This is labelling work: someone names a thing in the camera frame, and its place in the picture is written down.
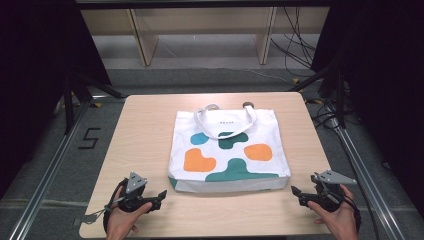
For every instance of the black metal stand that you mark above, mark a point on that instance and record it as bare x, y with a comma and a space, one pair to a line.
335, 90
71, 100

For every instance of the aluminium rail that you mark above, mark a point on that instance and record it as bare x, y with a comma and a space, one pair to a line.
50, 170
366, 180

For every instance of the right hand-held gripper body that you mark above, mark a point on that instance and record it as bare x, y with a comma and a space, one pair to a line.
328, 193

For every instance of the white tote bag coloured blobs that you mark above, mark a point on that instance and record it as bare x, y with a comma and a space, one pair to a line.
230, 155

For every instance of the person's left hand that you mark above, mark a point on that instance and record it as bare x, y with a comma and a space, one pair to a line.
123, 223

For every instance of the person's right hand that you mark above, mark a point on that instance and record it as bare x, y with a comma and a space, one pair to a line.
336, 221

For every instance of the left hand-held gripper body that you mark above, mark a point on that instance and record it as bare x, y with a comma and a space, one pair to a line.
135, 195

